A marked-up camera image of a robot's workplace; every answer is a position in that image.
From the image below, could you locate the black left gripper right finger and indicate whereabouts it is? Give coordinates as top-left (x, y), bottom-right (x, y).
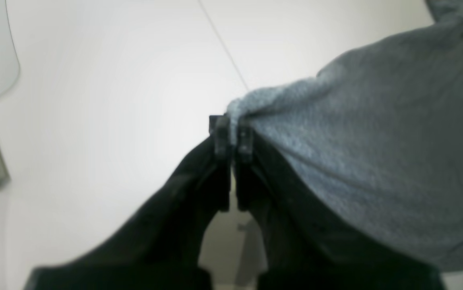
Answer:
top-left (236, 125), bottom-right (445, 290)

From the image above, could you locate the grey t-shirt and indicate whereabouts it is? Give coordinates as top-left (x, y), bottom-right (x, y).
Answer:
top-left (227, 0), bottom-right (463, 271)

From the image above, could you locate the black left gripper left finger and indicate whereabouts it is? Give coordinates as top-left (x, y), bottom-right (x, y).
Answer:
top-left (24, 116), bottom-right (230, 290)

